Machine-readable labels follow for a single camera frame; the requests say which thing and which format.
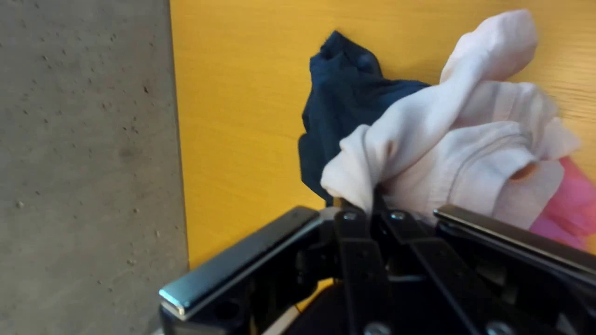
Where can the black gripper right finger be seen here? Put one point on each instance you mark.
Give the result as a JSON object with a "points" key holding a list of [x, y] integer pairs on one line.
{"points": [[484, 286]]}

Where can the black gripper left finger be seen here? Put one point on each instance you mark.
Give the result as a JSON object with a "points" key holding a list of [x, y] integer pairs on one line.
{"points": [[260, 286]]}

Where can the pink orange striped cloth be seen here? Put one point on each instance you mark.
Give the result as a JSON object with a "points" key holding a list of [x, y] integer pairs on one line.
{"points": [[568, 212]]}

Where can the pale cream cloth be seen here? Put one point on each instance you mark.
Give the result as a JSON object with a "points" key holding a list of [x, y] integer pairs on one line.
{"points": [[458, 143]]}

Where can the dark navy cloth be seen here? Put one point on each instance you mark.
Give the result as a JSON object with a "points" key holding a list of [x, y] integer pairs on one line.
{"points": [[346, 105]]}

